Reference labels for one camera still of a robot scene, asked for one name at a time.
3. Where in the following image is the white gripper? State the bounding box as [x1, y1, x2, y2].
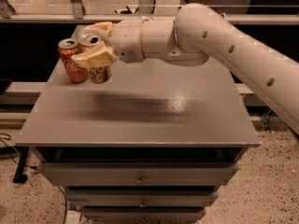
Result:
[72, 19, 144, 69]

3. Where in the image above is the orange LaCroix can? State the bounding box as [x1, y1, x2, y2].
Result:
[75, 30, 113, 84]

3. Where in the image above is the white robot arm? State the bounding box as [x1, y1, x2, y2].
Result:
[72, 4, 299, 133]

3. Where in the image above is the red Coca-Cola can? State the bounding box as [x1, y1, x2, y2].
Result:
[58, 38, 88, 83]

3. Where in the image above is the grey drawer cabinet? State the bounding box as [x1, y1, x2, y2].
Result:
[15, 24, 261, 224]

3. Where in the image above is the top grey drawer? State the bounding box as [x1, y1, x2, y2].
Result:
[38, 163, 239, 187]

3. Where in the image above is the grey drawer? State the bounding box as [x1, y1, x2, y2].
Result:
[38, 163, 239, 187]
[67, 189, 218, 208]
[81, 207, 206, 221]

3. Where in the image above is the middle grey drawer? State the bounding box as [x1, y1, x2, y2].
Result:
[67, 189, 218, 208]

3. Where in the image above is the black stand leg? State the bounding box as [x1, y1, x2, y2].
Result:
[13, 147, 29, 184]

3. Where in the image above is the bottom grey drawer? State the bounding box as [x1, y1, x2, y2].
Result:
[81, 207, 206, 221]

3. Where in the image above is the metal railing frame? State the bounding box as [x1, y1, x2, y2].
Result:
[0, 0, 299, 25]

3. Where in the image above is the black floor cable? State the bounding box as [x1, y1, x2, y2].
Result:
[0, 133, 21, 166]

